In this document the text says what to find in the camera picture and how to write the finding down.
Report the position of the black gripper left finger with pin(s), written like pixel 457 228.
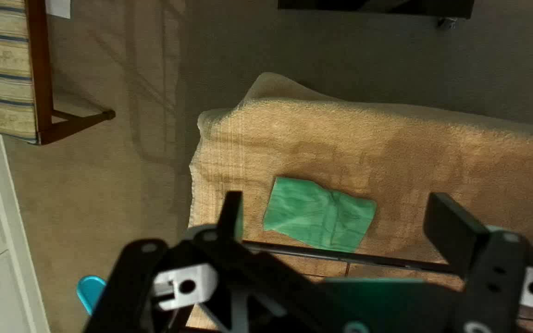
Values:
pixel 229 215

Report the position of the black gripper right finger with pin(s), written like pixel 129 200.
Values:
pixel 457 231

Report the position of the teal plastic hanger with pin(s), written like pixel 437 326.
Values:
pixel 91 292

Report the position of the green folded cloth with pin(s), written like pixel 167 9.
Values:
pixel 315 213

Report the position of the wooden chair striped seat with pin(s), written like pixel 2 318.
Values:
pixel 0 61

